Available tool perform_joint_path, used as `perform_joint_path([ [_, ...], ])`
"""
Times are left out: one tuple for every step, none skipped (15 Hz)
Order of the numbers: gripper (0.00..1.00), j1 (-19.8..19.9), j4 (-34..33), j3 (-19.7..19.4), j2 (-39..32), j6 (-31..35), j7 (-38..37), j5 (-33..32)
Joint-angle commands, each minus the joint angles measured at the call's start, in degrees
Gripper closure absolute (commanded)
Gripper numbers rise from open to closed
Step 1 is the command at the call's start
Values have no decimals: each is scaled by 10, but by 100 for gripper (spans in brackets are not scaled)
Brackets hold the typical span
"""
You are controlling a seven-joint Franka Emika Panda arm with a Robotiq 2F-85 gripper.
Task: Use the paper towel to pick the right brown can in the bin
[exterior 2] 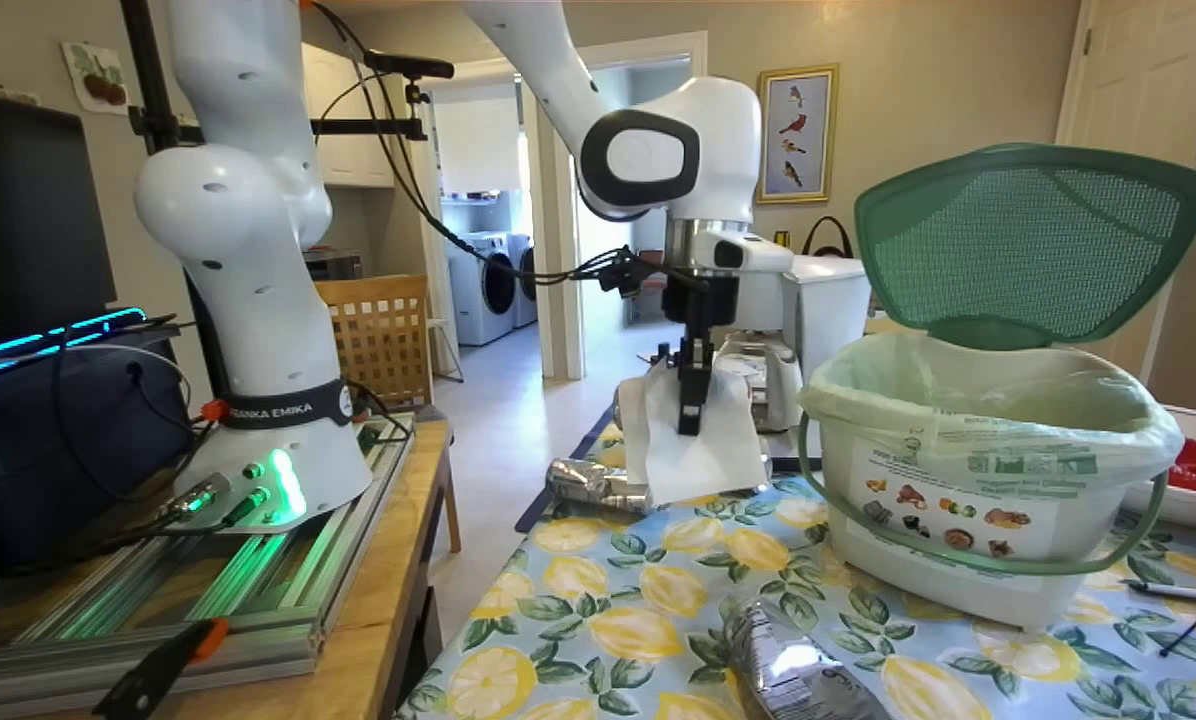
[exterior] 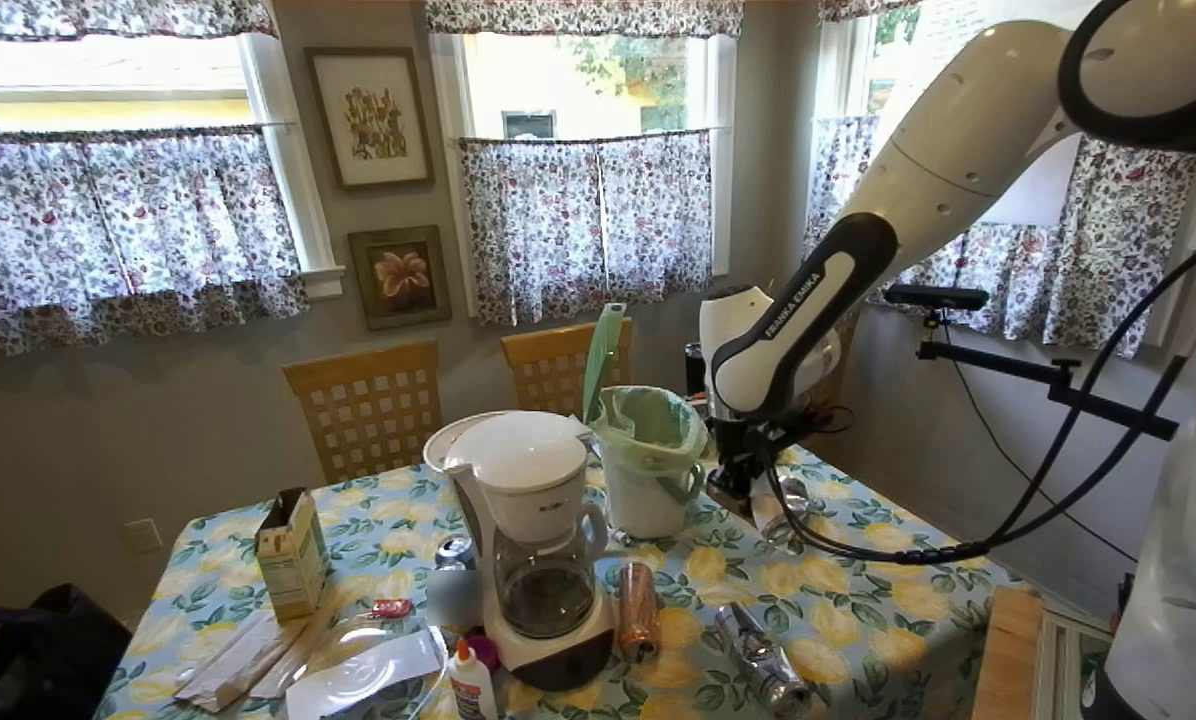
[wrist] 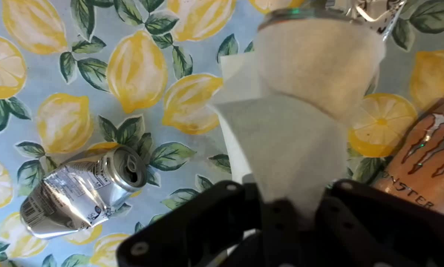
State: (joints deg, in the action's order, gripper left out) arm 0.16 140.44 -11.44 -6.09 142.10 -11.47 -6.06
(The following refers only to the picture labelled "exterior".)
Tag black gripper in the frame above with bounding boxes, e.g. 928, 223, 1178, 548
706, 399, 842, 519

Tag green bin liner bag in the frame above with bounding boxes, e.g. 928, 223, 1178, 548
593, 379, 718, 505

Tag brown energy drink can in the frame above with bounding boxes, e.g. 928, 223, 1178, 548
616, 558, 666, 662

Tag green bin lid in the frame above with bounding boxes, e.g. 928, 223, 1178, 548
578, 300, 635, 424

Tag black tumbler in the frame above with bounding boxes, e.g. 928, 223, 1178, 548
682, 341, 713, 399

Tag lemon print tablecloth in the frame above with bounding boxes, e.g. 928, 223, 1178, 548
91, 424, 1030, 720

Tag white drip coffee maker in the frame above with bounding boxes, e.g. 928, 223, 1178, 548
441, 407, 620, 695

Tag wooden lattice-back chair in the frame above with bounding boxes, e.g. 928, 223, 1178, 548
281, 338, 449, 489
496, 317, 635, 415

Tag white plate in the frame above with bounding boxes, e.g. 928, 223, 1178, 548
421, 407, 521, 475

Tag floral cafe curtain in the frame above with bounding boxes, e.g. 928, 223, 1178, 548
797, 114, 1196, 361
0, 126, 308, 355
456, 129, 720, 332

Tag white glue bottle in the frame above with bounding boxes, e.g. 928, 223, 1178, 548
445, 642, 506, 720

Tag framed dark flower picture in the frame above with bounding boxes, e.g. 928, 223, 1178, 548
344, 221, 456, 338

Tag clear plastic packet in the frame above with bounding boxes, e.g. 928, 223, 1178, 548
286, 621, 454, 720

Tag beige green carton box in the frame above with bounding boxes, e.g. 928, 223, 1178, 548
250, 484, 332, 627

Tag floral window valance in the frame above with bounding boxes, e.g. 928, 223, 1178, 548
421, 0, 747, 42
0, 0, 281, 43
816, 0, 922, 21

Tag framed light botanical picture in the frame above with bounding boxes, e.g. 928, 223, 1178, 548
305, 43, 437, 197

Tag wrapped wooden utensils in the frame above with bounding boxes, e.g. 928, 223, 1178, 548
174, 605, 313, 717

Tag black bag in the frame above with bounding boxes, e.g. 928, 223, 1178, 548
0, 580, 135, 720

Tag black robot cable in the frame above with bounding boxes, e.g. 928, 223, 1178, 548
763, 223, 1196, 567

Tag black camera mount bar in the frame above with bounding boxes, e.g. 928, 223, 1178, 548
879, 280, 1185, 446

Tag wall outlet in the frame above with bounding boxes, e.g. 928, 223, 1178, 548
123, 516, 170, 561

